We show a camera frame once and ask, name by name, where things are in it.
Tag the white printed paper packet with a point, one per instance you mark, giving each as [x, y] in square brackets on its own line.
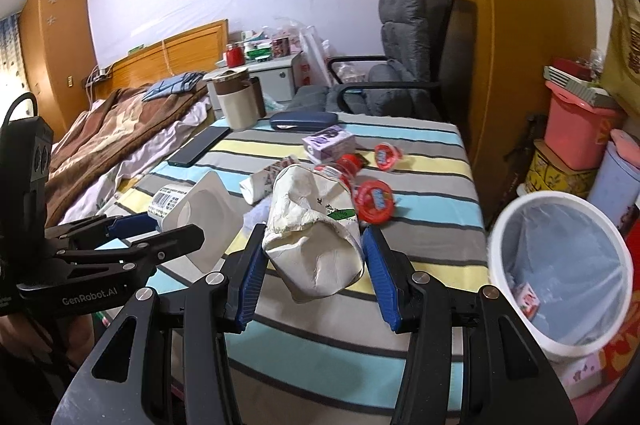
[262, 185]

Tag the gold paper bag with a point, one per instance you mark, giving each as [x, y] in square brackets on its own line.
[625, 55]

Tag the dark blue glasses case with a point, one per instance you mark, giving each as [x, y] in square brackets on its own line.
[300, 120]

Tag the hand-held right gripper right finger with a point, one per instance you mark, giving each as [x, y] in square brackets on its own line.
[381, 282]

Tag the black smartphone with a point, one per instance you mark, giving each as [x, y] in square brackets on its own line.
[200, 146]

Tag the blue patterned curtain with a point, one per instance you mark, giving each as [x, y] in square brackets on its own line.
[10, 47]

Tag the white plastic bag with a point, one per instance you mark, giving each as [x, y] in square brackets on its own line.
[312, 60]

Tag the wooden wardrobe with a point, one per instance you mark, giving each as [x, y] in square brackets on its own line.
[510, 55]

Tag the green and white box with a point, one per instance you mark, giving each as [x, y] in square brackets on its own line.
[259, 51]

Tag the brown blanket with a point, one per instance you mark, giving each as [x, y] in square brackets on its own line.
[110, 130]

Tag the lavender fluffy cloth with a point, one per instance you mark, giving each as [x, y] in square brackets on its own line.
[257, 216]

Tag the black office chair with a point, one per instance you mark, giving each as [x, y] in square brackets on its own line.
[442, 30]

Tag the tall wooden cabinet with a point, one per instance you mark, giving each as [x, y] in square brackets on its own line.
[55, 45]

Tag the lavender bucket with pink lid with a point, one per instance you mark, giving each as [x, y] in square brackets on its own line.
[615, 185]

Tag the grey tray stack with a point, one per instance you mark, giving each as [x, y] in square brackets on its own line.
[575, 86]

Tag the blue folded cloth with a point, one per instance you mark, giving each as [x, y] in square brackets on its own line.
[172, 86]

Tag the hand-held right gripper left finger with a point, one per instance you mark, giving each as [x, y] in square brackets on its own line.
[248, 287]

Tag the grey office chair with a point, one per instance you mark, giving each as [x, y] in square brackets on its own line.
[400, 20]

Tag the white trash bin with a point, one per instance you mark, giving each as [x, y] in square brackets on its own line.
[522, 327]

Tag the red lid jelly cup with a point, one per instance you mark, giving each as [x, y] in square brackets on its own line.
[375, 200]
[386, 155]

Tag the clear bottle with red label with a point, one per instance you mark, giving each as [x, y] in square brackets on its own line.
[347, 165]

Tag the striped tablecloth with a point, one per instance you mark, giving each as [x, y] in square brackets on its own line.
[310, 355]

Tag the wooden bed headboard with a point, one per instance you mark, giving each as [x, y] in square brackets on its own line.
[190, 50]

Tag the beige and brown jug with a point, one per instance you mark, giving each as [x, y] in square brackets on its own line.
[239, 105]

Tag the white nightstand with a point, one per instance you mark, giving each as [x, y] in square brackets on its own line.
[275, 80]

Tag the white paper cup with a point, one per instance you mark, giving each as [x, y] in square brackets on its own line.
[310, 250]

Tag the yellow patterned box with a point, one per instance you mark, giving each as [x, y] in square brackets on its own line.
[555, 172]

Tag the small red printed carton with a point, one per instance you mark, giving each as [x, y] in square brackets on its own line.
[529, 301]

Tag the pink plastic bin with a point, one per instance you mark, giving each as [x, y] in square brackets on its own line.
[575, 130]

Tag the red jar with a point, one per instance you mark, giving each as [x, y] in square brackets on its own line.
[235, 56]

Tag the white bed sheet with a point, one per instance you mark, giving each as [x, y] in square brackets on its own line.
[145, 155]

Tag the person's left hand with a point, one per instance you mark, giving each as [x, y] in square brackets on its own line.
[30, 341]

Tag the small purple box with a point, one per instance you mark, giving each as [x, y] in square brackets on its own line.
[327, 142]

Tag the white tub with barcode label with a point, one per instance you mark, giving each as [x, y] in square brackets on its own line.
[210, 215]

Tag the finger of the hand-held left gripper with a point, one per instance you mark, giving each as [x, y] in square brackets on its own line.
[170, 240]
[131, 225]

